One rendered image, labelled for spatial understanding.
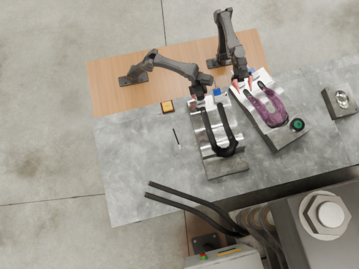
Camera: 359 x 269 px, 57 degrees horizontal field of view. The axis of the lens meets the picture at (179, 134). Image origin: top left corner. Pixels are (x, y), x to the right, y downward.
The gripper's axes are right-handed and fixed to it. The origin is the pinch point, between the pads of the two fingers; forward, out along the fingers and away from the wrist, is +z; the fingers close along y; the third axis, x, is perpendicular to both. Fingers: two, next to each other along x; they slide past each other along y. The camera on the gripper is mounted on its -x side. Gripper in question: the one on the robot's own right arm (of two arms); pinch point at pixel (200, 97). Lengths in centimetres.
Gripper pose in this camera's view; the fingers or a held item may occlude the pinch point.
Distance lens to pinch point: 200.5
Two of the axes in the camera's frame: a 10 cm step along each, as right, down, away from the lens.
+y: 9.6, -2.6, -0.6
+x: -1.8, -8.0, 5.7
